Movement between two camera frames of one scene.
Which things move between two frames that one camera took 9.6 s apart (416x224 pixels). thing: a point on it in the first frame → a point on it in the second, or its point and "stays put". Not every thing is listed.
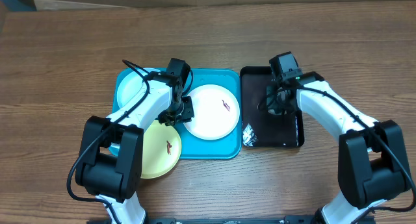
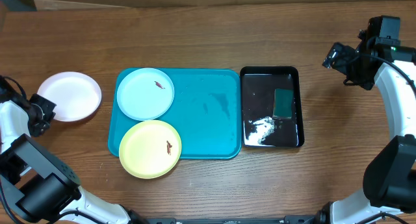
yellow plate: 161,149 stays put
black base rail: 217,220 stays put
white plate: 216,112 → 77,95
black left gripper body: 183,113 → 42,113
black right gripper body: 282,104 → 350,65
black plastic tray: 260,128 stays put
